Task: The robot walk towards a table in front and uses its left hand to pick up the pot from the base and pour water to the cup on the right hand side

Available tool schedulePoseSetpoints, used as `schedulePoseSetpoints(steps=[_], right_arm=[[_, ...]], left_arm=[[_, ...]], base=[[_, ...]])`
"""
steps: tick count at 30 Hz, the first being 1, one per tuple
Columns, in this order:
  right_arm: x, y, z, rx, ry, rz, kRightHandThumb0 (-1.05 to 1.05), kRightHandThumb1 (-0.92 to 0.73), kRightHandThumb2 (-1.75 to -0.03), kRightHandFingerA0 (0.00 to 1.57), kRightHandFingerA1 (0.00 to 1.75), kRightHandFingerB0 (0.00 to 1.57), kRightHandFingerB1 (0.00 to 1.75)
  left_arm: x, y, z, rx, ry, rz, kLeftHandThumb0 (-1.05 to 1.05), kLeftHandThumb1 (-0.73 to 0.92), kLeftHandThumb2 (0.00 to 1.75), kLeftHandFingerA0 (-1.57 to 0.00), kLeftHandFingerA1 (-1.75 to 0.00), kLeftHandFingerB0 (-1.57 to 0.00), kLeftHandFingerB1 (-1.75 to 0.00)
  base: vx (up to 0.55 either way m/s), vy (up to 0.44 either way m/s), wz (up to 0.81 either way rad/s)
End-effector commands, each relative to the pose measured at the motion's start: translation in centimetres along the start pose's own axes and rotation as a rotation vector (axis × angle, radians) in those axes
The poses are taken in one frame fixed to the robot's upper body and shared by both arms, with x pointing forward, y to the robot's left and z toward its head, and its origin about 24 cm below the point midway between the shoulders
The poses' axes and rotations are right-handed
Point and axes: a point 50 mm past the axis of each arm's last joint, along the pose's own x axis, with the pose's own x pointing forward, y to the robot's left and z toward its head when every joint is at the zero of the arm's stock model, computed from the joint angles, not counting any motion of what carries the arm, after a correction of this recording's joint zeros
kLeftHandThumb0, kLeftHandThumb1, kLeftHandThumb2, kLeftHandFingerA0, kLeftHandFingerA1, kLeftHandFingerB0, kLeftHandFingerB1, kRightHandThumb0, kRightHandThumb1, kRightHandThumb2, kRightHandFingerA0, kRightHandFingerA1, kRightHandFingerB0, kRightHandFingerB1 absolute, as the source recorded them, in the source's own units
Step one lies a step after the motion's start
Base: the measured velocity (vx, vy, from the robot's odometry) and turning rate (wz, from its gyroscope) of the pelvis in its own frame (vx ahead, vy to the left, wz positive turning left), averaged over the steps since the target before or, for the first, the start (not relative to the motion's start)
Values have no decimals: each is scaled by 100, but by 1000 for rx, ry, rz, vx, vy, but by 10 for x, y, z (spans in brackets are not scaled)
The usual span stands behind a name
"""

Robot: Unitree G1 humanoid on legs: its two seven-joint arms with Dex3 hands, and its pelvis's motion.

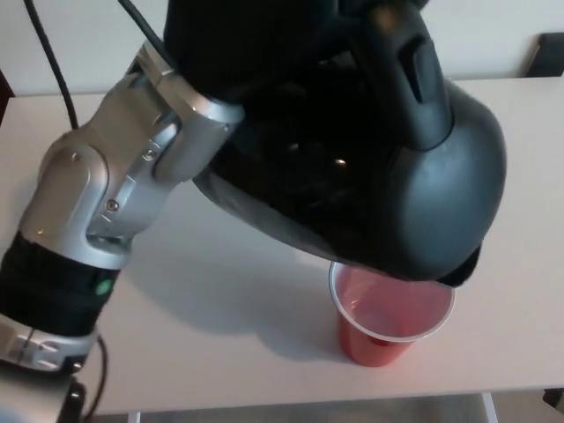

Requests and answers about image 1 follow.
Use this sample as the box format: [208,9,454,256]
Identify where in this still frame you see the black bracket right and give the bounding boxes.
[531,33,564,77]

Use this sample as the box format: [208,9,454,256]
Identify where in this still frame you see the black electric kettle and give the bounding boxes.
[191,0,507,291]

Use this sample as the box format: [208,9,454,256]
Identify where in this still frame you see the dark brown furniture panel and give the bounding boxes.
[0,65,15,129]

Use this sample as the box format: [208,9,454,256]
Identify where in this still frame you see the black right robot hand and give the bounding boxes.
[541,378,564,411]

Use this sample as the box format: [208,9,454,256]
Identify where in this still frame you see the red plastic cup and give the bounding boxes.
[328,260,456,367]

